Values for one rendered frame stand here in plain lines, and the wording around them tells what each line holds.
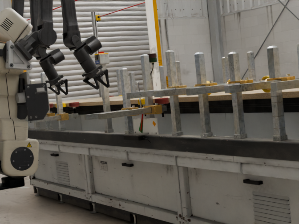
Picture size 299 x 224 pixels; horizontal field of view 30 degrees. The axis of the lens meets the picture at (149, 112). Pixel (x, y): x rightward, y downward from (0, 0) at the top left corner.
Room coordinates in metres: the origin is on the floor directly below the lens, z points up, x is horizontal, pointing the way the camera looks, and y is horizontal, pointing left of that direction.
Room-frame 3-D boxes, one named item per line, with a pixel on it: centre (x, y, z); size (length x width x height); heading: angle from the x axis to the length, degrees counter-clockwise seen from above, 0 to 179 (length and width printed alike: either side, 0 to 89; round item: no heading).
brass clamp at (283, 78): (2.38, -0.56, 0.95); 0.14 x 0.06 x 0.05; 33
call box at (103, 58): (3.66, 0.28, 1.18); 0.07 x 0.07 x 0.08; 33
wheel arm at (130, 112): (3.12, 0.09, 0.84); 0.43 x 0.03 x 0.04; 123
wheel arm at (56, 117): (4.19, 0.74, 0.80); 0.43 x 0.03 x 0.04; 123
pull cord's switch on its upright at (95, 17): (5.98, 0.47, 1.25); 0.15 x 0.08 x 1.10; 33
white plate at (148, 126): (3.24, 0.03, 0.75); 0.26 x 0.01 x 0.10; 33
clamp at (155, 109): (3.21, -0.02, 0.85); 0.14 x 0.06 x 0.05; 33
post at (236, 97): (2.60, -0.41, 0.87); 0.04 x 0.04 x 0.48; 33
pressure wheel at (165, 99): (3.23, -0.08, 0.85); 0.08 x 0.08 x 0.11
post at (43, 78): (4.49, 0.82, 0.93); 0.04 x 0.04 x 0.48; 33
